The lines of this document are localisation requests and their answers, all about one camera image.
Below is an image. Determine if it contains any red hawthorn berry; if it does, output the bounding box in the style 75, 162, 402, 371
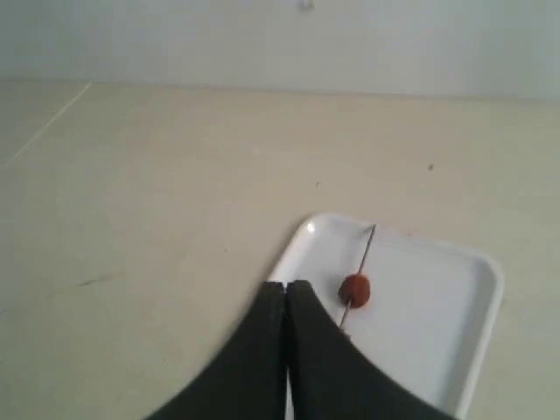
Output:
338, 273, 371, 309

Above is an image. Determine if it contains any thin metal skewer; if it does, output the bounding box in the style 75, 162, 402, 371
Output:
339, 225, 376, 332

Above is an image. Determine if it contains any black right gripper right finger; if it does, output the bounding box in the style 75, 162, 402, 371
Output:
285, 280, 451, 419

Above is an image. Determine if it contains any white rectangular plastic tray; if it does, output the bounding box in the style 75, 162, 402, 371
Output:
269, 213, 505, 419

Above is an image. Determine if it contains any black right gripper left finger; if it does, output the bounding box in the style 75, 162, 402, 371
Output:
149, 282, 287, 419

